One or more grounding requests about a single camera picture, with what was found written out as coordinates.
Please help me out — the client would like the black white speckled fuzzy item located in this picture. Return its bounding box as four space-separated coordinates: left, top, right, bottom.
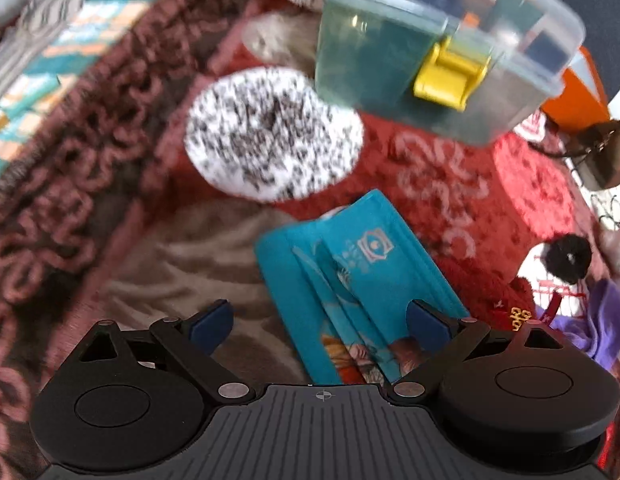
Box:
184 67 365 203

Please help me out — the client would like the blue face mask pack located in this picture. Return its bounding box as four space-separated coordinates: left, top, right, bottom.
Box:
255 190 469 385

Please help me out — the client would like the maroon floral cloth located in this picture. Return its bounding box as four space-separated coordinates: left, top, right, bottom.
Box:
0 0 250 479

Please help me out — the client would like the clear plastic box yellow latch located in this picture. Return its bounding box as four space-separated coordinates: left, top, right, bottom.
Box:
315 0 585 145

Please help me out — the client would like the black scrunchie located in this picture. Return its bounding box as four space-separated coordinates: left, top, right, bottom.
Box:
542 234 592 285

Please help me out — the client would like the purple fleece cloth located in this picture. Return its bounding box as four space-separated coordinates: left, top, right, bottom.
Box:
549 280 620 372

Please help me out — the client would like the red white patterned blanket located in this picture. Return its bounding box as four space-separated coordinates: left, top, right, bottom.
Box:
154 0 620 480

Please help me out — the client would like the orange cardboard box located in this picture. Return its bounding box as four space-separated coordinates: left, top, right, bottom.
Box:
541 47 610 134

